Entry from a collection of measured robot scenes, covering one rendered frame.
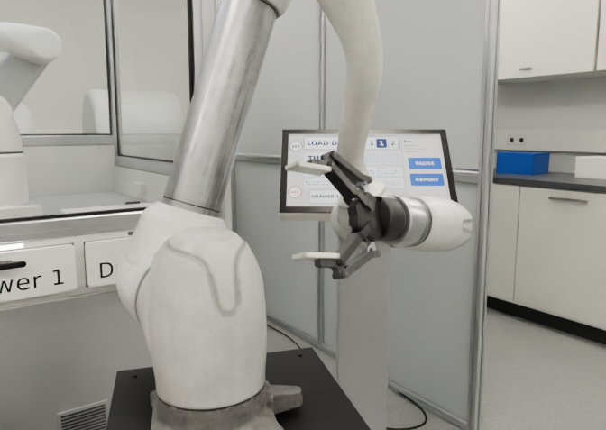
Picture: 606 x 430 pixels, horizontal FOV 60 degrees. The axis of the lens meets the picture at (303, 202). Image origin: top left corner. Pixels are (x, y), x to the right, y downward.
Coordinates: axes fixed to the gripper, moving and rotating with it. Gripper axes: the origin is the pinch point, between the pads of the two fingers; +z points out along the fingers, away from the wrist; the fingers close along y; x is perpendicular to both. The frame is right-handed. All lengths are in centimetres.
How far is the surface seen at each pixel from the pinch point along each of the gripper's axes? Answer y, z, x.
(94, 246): 6, 6, -70
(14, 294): -5, 21, -74
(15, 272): 0, 22, -73
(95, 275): -1, 5, -72
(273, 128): 99, -135, -172
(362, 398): -41, -79, -68
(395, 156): 31, -74, -39
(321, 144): 38, -58, -54
